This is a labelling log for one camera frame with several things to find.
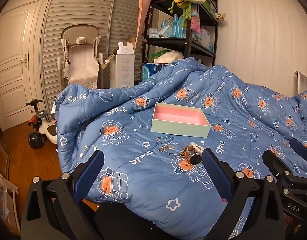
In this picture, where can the children's ride-on toy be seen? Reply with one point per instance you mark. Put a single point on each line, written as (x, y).
(41, 127)

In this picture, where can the white plastic basket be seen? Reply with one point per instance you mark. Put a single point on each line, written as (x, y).
(205, 38)

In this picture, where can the brown cardboard box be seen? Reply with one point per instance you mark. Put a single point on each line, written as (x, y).
(107, 67)

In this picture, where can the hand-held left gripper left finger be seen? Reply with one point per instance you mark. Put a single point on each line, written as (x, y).
(88, 173)

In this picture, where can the white louvered closet door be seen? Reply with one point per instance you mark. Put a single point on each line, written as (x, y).
(81, 5)

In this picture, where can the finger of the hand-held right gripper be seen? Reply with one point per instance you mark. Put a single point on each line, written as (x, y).
(300, 149)
(274, 161)

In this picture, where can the pink flat board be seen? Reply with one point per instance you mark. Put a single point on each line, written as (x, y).
(144, 2)

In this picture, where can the row of blue bottles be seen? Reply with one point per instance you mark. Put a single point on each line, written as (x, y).
(179, 27)

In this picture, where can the blue space bear blanket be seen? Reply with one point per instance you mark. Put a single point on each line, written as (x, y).
(156, 180)

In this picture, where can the white baby high chair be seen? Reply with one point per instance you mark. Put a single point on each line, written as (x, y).
(81, 62)

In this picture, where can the green frog plush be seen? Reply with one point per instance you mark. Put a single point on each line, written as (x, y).
(187, 11)

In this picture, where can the tall white carton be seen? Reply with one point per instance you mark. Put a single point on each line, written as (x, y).
(123, 67)

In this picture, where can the blue tissue pack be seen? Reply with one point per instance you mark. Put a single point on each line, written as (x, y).
(151, 71)

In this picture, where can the pale green box pink lining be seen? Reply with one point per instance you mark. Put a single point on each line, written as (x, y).
(178, 130)

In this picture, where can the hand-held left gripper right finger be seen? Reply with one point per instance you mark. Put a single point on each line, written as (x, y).
(216, 173)

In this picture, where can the white panelled door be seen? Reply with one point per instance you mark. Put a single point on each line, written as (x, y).
(12, 67)

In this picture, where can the black metal shelf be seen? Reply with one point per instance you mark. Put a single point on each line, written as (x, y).
(188, 42)

